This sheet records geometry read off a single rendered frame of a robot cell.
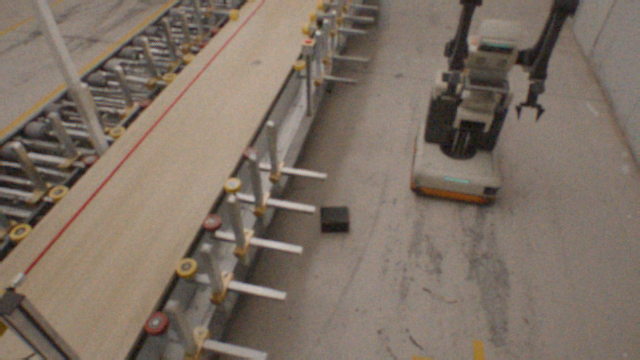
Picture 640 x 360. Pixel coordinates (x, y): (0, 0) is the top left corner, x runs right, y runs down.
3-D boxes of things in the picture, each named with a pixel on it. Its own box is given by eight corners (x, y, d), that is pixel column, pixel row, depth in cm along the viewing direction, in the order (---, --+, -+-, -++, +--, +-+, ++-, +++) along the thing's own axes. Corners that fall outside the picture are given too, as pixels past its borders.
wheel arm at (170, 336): (267, 357, 157) (267, 352, 154) (265, 366, 154) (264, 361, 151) (161, 332, 164) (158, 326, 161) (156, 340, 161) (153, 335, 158)
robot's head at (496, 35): (477, 28, 251) (483, 17, 237) (514, 32, 248) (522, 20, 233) (474, 51, 250) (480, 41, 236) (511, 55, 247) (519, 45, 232)
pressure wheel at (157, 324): (168, 348, 158) (160, 333, 150) (148, 344, 159) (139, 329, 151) (177, 328, 164) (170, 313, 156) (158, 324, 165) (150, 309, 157)
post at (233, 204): (250, 265, 203) (237, 195, 170) (248, 271, 200) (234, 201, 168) (243, 263, 203) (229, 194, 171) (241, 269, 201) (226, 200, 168)
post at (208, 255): (231, 311, 185) (212, 243, 152) (228, 318, 182) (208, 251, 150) (223, 309, 185) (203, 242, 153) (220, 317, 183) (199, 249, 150)
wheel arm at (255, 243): (302, 252, 193) (302, 246, 190) (300, 258, 190) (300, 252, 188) (213, 235, 200) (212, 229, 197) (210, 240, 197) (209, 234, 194)
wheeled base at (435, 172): (414, 141, 373) (418, 118, 356) (488, 151, 363) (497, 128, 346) (408, 194, 325) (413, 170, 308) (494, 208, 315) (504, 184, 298)
